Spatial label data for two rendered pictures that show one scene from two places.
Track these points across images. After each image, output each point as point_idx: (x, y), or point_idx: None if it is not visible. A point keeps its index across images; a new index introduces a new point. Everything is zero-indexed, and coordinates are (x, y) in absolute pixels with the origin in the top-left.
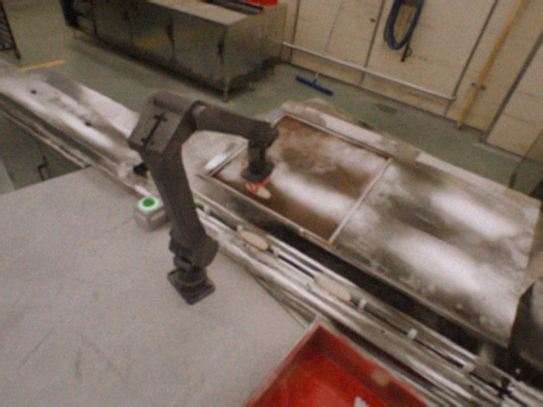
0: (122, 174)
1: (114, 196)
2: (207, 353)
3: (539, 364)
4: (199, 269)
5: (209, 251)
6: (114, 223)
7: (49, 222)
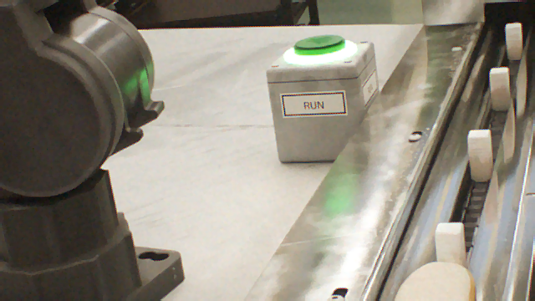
0: (438, 17)
1: (379, 78)
2: None
3: None
4: (21, 206)
5: (16, 98)
6: (265, 119)
7: (194, 78)
